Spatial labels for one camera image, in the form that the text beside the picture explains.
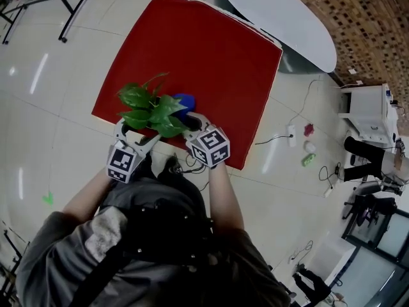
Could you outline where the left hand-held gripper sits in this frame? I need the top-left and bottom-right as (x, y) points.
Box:
(106, 118), (162, 184)

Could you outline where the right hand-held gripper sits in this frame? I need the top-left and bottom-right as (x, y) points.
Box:
(181, 112), (231, 169)

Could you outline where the black office chair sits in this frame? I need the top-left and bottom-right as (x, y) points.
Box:
(343, 184), (399, 230)

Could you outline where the thin white cable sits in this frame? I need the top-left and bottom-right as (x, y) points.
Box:
(288, 78), (324, 127)

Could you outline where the black folding desk frame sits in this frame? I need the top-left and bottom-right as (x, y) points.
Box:
(0, 0), (94, 45)

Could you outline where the white oval table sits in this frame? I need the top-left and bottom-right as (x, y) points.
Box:
(213, 0), (337, 74)

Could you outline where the flower pot with green plant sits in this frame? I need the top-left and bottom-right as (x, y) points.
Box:
(116, 72), (190, 139)

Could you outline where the black framed glass door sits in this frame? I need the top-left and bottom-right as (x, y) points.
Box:
(341, 209), (409, 307)

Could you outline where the person's grey and black clothing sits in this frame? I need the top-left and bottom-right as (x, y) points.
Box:
(15, 153), (292, 307)

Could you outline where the white box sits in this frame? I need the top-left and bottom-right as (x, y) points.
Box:
(305, 236), (357, 288)

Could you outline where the person's right forearm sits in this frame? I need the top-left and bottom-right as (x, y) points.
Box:
(206, 163), (246, 233)

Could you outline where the black power cable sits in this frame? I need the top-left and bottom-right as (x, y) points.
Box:
(254, 134), (294, 146)

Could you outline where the black cable bundle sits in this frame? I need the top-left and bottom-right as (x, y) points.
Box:
(172, 153), (208, 176)

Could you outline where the black metal rack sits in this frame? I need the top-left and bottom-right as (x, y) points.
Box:
(0, 219), (30, 302)

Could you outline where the light green object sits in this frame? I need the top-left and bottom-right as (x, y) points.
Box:
(300, 153), (317, 168)

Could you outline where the red table cover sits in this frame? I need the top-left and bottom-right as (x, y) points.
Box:
(91, 0), (284, 171)

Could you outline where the white cabinet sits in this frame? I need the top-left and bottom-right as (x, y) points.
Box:
(337, 83), (401, 147)

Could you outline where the person's left forearm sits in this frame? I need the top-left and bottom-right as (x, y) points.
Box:
(61, 168), (116, 225)

